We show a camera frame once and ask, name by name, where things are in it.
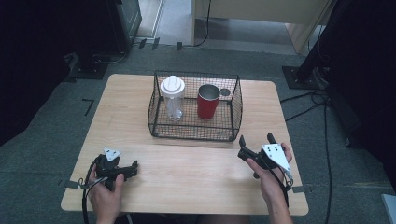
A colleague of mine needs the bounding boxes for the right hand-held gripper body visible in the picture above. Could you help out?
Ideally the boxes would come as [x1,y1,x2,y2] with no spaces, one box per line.
[248,142,295,188]

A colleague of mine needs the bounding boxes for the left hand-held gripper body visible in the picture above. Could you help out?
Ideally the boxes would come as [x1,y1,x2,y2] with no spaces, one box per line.
[93,147,125,192]

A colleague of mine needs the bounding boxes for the black wire mesh basket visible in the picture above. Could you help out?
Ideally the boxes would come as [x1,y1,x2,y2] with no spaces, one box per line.
[148,70,244,143]

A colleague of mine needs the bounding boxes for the red cup with steel inside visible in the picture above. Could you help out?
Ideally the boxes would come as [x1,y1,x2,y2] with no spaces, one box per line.
[196,83,221,120]

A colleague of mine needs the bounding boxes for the clear bottle with white lid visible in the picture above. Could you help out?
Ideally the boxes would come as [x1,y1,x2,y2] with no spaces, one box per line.
[160,75,187,122]

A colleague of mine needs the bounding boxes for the person's right hand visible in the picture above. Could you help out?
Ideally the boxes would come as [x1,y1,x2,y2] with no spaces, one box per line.
[246,142,294,203]

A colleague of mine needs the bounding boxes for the person's left hand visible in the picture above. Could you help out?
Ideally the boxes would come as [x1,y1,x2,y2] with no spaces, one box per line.
[87,167,126,220]

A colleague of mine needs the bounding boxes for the black stand with square base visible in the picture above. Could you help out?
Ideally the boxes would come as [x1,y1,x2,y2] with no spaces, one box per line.
[281,0,339,91]

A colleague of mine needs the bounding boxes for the black stand base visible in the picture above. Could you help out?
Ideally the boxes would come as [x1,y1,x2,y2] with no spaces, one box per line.
[65,51,109,81]

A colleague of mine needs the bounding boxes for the dark curtain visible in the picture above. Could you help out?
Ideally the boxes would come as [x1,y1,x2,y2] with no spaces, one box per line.
[0,0,110,147]
[317,0,396,192]

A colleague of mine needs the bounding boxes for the white flat object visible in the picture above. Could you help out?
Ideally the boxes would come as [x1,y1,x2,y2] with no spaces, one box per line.
[380,193,396,224]

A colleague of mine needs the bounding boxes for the beige cabinet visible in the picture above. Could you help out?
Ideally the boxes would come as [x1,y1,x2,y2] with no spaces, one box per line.
[191,0,336,56]

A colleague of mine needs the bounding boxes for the black cabinet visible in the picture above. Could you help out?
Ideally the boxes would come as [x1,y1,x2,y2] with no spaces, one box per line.
[106,0,143,54]

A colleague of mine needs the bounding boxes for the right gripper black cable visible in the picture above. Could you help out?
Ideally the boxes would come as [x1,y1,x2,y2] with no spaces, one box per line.
[268,167,295,209]

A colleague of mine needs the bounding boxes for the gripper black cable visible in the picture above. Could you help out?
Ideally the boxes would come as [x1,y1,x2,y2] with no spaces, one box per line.
[80,157,109,224]
[268,167,295,209]

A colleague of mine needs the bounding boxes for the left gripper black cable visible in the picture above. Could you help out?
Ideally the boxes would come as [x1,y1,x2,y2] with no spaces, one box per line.
[80,157,109,224]

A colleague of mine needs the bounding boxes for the long black floor cable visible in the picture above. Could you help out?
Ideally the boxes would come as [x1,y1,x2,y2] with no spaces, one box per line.
[322,101,332,224]

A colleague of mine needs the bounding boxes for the grey floor cable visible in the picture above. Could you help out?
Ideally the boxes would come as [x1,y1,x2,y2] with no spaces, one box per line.
[92,49,130,65]

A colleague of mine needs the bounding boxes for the black hanging cable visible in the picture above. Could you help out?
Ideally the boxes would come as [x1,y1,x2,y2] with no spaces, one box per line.
[193,0,213,49]

